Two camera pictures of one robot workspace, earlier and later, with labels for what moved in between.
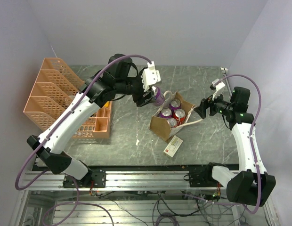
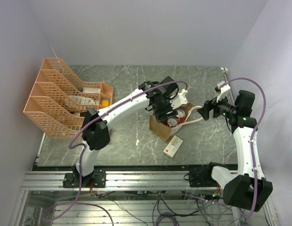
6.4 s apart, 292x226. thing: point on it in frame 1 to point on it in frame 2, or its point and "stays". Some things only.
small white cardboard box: (173, 146) stays
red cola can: (179, 115) stays
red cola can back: (172, 121) stays
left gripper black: (140, 99) to (162, 116)
